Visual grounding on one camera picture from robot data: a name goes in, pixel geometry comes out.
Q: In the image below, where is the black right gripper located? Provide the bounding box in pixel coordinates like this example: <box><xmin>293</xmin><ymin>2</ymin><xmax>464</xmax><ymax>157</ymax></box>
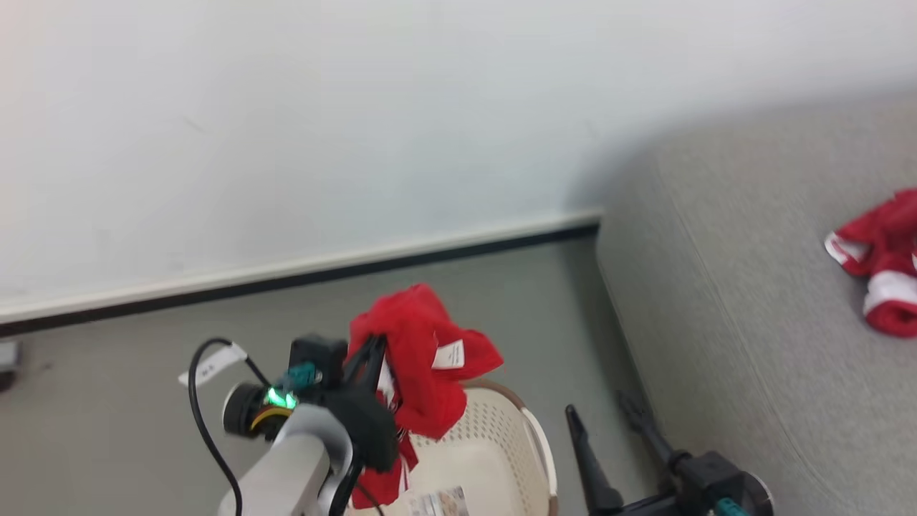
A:
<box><xmin>565</xmin><ymin>391</ymin><xmax>776</xmax><ymax>516</ymax></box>

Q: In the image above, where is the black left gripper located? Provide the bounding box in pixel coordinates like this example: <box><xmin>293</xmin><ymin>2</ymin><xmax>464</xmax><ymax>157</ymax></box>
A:
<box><xmin>326</xmin><ymin>333</ymin><xmax>400</xmax><ymax>472</ymax></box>

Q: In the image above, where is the red garment with white tag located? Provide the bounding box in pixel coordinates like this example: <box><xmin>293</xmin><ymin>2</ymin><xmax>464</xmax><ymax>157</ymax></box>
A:
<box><xmin>347</xmin><ymin>283</ymin><xmax>504</xmax><ymax>510</ymax></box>

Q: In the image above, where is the grey fabric sofa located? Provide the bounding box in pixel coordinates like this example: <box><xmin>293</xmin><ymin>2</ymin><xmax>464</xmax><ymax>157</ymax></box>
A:
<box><xmin>595</xmin><ymin>93</ymin><xmax>917</xmax><ymax>516</ymax></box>

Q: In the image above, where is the white and black baseboard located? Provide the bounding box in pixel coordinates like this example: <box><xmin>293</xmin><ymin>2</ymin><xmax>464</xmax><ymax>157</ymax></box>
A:
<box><xmin>0</xmin><ymin>210</ymin><xmax>602</xmax><ymax>338</ymax></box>

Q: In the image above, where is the cream perforated laundry basket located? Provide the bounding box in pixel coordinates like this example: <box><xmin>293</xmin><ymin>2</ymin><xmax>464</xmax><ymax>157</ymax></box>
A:
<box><xmin>344</xmin><ymin>380</ymin><xmax>560</xmax><ymax>516</ymax></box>

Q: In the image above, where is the printed paper label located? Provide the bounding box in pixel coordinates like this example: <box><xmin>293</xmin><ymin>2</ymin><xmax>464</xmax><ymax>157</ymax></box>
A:
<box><xmin>411</xmin><ymin>486</ymin><xmax>471</xmax><ymax>516</ymax></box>

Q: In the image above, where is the red garment with white trim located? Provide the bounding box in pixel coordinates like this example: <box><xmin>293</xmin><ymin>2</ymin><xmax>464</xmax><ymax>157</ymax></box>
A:
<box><xmin>824</xmin><ymin>188</ymin><xmax>917</xmax><ymax>339</ymax></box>

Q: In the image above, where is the white cable label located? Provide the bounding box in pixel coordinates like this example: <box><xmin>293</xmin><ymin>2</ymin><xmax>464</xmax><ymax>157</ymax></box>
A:
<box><xmin>178</xmin><ymin>344</ymin><xmax>248</xmax><ymax>389</ymax></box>

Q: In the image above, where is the thin black cable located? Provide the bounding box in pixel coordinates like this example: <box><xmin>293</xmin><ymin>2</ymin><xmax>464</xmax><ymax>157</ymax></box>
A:
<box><xmin>188</xmin><ymin>337</ymin><xmax>273</xmax><ymax>516</ymax></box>

